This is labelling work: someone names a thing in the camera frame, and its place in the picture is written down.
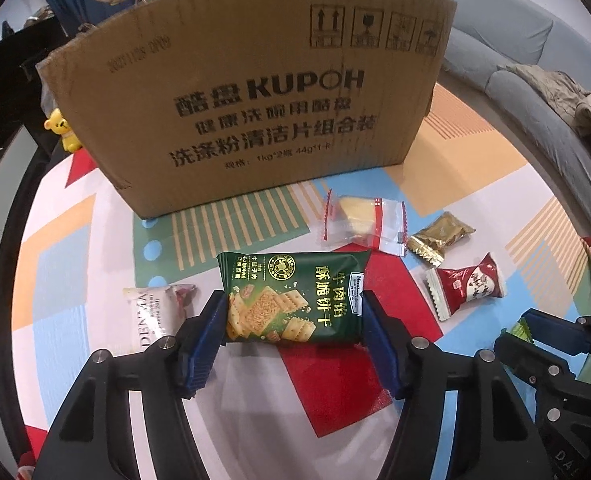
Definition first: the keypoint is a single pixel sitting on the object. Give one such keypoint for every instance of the clear cake packet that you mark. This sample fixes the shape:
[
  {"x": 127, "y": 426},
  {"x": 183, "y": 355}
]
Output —
[{"x": 365, "y": 222}]

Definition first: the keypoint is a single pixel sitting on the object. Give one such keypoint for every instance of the gold candy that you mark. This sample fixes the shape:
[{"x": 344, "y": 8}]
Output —
[{"x": 438, "y": 238}]

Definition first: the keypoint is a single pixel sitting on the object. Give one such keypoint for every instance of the red and white candy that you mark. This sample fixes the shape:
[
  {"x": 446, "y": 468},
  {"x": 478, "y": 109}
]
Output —
[{"x": 468, "y": 285}]

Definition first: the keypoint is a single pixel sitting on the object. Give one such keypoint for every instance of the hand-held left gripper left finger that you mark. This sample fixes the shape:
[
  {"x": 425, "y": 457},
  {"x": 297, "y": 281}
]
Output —
[{"x": 200, "y": 355}]

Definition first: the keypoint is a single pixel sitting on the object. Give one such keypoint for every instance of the colourful patchwork tablecloth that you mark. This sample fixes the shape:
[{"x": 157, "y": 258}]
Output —
[{"x": 100, "y": 260}]

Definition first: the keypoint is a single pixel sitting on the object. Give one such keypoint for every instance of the beige quilted jacket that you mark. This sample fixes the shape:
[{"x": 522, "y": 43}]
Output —
[{"x": 565, "y": 100}]

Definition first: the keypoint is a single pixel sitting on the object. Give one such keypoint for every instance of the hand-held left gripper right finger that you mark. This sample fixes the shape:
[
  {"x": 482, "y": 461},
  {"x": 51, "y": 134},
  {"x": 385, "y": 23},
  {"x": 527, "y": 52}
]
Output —
[{"x": 381, "y": 350}]

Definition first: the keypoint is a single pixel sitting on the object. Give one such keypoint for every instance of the white and orange snack packet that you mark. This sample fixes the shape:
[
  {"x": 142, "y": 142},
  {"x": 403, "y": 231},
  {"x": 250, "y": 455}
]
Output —
[{"x": 150, "y": 310}]

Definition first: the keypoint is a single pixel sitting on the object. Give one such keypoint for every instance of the green candy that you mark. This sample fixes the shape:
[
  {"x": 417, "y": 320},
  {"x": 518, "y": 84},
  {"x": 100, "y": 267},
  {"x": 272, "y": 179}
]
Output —
[{"x": 520, "y": 331}]

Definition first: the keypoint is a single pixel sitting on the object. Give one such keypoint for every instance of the green cracker packet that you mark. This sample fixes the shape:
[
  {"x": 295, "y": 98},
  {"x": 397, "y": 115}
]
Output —
[{"x": 290, "y": 300}]

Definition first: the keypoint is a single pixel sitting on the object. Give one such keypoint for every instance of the yellow bear toy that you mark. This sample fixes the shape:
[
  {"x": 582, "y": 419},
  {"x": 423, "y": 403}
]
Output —
[{"x": 63, "y": 130}]

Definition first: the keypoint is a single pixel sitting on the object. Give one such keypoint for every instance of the grey corner sofa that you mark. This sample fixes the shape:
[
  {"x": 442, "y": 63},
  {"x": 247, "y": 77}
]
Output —
[{"x": 515, "y": 25}]

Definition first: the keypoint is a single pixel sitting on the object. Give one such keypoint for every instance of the black upright piano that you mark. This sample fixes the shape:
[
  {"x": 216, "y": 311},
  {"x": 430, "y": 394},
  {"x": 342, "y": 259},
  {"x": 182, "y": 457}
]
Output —
[{"x": 5, "y": 60}]

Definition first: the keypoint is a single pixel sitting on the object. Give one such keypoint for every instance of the grey television cabinet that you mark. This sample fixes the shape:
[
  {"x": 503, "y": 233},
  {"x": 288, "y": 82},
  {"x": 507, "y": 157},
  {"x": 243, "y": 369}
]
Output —
[{"x": 5, "y": 170}]

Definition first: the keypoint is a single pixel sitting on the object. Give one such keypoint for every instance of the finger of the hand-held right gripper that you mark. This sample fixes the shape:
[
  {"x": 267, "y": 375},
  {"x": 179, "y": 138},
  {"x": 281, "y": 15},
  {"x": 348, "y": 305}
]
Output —
[
  {"x": 530, "y": 360},
  {"x": 558, "y": 330}
]

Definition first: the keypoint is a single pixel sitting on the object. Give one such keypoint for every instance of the brown cardboard box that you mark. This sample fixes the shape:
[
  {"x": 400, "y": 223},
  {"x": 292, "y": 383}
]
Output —
[{"x": 255, "y": 90}]

